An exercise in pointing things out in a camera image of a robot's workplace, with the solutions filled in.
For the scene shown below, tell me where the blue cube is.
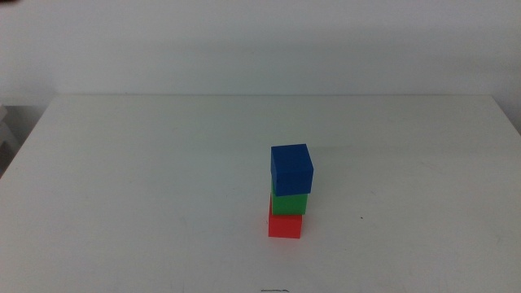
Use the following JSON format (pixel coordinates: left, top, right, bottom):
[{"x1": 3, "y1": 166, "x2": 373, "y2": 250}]
[{"x1": 269, "y1": 142, "x2": 315, "y2": 198}]

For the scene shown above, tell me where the green cube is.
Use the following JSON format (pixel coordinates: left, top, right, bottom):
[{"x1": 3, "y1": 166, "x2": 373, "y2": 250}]
[{"x1": 270, "y1": 178, "x2": 309, "y2": 216}]

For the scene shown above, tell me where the red cube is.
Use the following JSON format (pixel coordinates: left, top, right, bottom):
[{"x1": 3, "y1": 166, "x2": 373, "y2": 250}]
[{"x1": 267, "y1": 195, "x2": 304, "y2": 240}]

